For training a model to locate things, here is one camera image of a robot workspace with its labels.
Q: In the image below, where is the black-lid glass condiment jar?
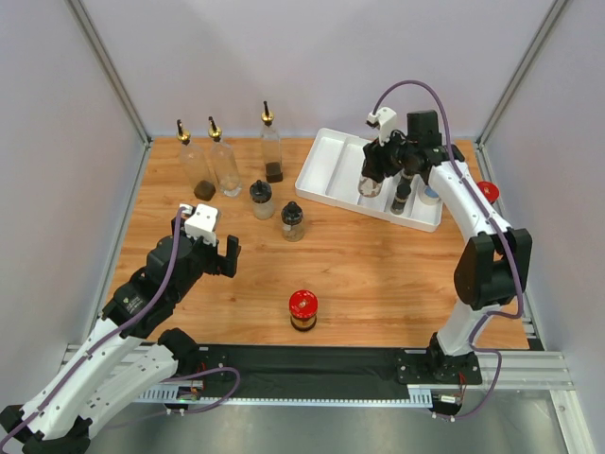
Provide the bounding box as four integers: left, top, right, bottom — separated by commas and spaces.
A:
357, 175, 383, 199

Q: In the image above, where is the small dark spice jar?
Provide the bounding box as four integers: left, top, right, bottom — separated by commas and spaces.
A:
399, 171, 414, 185

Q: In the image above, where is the small black-cap spice jar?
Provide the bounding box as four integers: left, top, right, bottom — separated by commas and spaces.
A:
390, 183, 411, 216

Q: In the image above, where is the silver-lid salt shaker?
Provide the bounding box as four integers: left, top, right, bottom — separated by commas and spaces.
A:
421, 185, 441, 205

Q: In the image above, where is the glass jar with white granules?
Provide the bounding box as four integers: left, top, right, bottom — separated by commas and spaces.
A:
250, 180, 275, 220

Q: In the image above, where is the glass jar with brown lumps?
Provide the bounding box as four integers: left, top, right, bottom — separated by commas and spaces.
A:
281, 201, 304, 242

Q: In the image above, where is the red-lid sauce jar front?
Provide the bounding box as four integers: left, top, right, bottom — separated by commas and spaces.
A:
288, 289, 319, 332

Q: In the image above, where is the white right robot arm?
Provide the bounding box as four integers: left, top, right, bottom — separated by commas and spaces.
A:
358, 108, 532, 383

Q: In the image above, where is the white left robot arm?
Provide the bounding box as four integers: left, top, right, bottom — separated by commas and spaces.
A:
1, 233, 240, 453

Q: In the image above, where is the white divided organizer tray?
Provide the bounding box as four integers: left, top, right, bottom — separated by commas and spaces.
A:
295, 128, 442, 233

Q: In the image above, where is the red-lid sauce bottle right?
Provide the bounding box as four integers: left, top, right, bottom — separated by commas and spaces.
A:
477, 181, 500, 205

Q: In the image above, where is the clear empty oil bottle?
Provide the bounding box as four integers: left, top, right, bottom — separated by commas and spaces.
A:
208, 116, 242, 198

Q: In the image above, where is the oil bottle with dark sauce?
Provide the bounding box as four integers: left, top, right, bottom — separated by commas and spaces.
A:
176, 119, 216, 201

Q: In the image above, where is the tall bottle with dark sauce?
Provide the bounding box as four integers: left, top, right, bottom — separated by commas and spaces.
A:
261, 100, 284, 183

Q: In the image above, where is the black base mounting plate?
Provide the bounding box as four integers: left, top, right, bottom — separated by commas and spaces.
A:
199, 345, 482, 401

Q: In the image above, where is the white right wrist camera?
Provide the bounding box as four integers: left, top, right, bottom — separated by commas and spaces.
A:
366, 107, 397, 146

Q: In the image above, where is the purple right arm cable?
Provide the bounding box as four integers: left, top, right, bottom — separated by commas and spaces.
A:
373, 79, 526, 422

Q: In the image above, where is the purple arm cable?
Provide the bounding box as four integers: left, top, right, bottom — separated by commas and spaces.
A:
0, 205, 242, 445
373, 79, 526, 422

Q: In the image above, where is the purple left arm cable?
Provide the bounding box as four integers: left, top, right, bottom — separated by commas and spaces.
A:
0, 205, 242, 445

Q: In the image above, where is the aluminium frame post right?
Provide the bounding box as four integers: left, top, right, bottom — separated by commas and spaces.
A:
475, 0, 571, 148

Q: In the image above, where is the aluminium frame post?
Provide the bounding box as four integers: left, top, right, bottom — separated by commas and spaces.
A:
475, 0, 571, 148
65, 0, 152, 146

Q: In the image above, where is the aluminium frame post left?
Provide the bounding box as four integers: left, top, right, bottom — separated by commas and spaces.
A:
65, 0, 152, 146

